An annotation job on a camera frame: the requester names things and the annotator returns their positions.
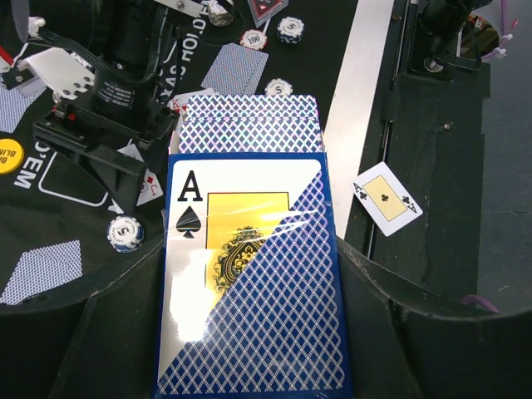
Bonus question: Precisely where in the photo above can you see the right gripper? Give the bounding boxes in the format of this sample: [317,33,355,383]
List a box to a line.
[33,1,203,214]

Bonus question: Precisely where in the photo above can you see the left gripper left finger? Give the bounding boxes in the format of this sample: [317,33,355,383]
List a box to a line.
[1,237,163,398]

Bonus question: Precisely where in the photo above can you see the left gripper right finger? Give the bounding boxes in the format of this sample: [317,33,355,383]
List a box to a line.
[337,239,531,398]

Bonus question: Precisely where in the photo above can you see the face up jack card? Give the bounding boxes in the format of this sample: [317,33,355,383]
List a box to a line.
[118,143,163,206]

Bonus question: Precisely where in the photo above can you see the face up king card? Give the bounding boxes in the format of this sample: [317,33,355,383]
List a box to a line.
[167,88,216,114]

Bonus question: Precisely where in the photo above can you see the yellow dealer button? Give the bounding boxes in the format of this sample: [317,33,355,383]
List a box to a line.
[0,138,25,175]

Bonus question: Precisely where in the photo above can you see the ace of spades card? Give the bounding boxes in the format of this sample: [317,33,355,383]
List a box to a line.
[351,162,423,237]

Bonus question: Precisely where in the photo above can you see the blue playing card deck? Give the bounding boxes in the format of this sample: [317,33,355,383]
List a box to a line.
[152,95,353,398]

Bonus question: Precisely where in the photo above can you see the red white chip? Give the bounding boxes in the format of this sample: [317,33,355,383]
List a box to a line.
[239,29,268,51]

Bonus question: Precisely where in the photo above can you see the grey white chip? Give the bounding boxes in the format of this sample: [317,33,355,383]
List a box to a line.
[207,0,234,27]

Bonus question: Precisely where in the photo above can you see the black poker table mat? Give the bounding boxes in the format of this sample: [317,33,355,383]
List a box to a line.
[1,1,356,295]

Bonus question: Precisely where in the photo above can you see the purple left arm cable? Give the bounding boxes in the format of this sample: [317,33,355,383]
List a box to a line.
[459,293,502,313]

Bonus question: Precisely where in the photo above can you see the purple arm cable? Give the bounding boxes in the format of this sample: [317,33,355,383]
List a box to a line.
[459,293,502,313]
[481,0,520,62]

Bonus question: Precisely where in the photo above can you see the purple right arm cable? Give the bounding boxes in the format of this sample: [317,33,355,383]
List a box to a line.
[481,0,520,62]

